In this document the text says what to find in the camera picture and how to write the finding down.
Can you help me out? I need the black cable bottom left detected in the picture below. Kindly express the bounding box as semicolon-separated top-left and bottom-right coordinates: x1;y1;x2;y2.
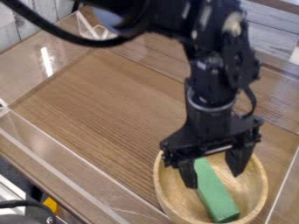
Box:
0;199;57;224

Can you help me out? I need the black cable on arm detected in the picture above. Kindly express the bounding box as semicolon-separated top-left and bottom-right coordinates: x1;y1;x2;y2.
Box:
0;0;150;48

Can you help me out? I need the brown wooden bowl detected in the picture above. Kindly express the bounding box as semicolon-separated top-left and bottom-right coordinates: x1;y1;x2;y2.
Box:
154;153;269;224

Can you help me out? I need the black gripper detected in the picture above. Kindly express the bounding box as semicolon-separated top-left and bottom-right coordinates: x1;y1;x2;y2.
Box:
161;87;264;189

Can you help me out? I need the clear acrylic corner bracket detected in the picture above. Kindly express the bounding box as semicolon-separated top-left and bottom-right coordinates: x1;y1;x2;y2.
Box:
75;11;118;40

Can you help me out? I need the clear acrylic tray wall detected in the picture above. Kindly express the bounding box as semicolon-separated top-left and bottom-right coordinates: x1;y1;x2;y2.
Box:
0;99;122;224

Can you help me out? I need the green rectangular block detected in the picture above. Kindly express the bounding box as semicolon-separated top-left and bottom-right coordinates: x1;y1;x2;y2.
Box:
194;157;241;223

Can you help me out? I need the yellow tag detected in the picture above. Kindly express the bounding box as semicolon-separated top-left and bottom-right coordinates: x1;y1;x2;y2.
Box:
43;197;59;214

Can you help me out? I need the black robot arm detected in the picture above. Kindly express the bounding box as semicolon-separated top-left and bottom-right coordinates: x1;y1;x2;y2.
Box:
82;0;264;188

